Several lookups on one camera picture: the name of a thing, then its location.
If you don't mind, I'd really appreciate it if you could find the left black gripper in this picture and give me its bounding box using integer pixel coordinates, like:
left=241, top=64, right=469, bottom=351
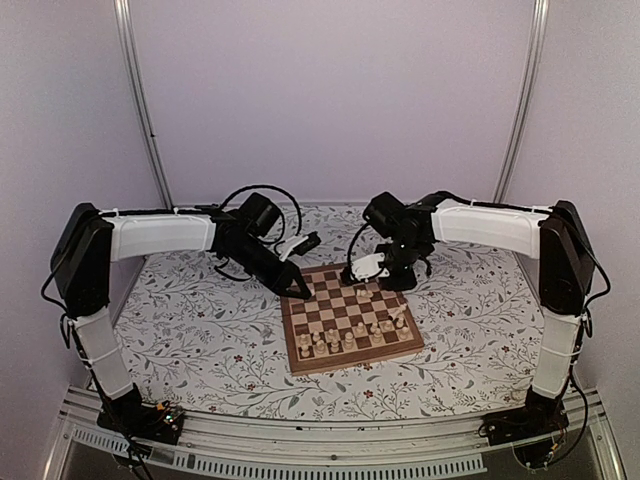
left=226, top=237, right=311, bottom=300

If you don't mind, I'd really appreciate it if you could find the white chess piece king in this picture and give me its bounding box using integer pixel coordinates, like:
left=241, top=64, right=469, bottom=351
left=389, top=304, right=407, bottom=320

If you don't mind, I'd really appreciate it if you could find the wooden chess board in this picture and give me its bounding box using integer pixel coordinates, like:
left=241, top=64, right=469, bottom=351
left=281, top=264, right=424, bottom=376

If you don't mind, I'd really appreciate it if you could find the white pawn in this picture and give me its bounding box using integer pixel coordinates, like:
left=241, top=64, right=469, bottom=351
left=299, top=334, right=309, bottom=358

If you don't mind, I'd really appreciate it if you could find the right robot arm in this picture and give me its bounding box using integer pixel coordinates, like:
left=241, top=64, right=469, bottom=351
left=353, top=191, right=600, bottom=436

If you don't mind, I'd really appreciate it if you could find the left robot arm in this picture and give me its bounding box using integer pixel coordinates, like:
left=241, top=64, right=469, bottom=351
left=41, top=186, right=312, bottom=434

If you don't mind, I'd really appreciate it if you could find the floral patterned table mat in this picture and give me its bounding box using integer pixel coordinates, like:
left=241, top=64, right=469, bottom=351
left=97, top=203, right=569, bottom=419

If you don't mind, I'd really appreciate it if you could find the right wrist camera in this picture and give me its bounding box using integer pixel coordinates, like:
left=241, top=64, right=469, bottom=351
left=340, top=253, right=390, bottom=285

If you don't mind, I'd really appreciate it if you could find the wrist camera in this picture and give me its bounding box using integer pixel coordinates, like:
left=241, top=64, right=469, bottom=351
left=340, top=253, right=390, bottom=285
left=276, top=231, right=321, bottom=262

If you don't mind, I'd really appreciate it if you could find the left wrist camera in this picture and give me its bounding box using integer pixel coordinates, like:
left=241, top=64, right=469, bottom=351
left=276, top=231, right=321, bottom=262

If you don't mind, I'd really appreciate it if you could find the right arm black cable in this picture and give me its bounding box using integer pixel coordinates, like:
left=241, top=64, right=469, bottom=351
left=346, top=222, right=371, bottom=271

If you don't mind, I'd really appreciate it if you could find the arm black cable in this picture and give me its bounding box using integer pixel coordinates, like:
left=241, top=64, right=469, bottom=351
left=219, top=184, right=306, bottom=246
left=346, top=222, right=371, bottom=271

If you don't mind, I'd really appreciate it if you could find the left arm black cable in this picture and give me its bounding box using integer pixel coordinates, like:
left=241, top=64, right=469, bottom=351
left=219, top=184, right=306, bottom=246

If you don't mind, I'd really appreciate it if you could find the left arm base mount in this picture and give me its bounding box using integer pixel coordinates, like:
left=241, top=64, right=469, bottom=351
left=97, top=397, right=185, bottom=445

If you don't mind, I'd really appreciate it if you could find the front aluminium rail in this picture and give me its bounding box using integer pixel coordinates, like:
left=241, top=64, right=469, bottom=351
left=42, top=387, right=629, bottom=480

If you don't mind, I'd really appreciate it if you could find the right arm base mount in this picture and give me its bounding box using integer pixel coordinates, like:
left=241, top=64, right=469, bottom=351
left=477, top=390, right=569, bottom=446

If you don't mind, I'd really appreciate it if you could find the right aluminium frame post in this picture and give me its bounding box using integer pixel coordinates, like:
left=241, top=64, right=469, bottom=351
left=493, top=0, right=550, bottom=202

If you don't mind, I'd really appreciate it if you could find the aluminium frame post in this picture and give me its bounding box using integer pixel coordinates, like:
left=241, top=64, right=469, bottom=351
left=493, top=0, right=550, bottom=202
left=113, top=0, right=174, bottom=208

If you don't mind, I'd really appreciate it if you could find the left aluminium frame post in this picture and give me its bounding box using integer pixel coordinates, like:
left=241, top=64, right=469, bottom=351
left=113, top=0, right=174, bottom=208

